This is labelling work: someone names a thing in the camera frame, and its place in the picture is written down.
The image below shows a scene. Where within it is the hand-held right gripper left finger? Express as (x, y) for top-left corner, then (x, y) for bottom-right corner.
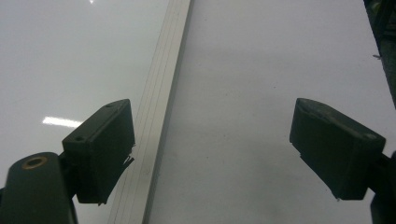
(61, 98), (136, 205)

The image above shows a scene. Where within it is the glossy white board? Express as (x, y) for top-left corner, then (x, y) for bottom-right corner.
(0, 0), (195, 224)

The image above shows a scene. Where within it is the metal stand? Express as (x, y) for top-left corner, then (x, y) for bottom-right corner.
(362, 0), (396, 110)

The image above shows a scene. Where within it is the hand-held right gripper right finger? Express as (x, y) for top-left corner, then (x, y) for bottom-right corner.
(289, 97), (387, 201)

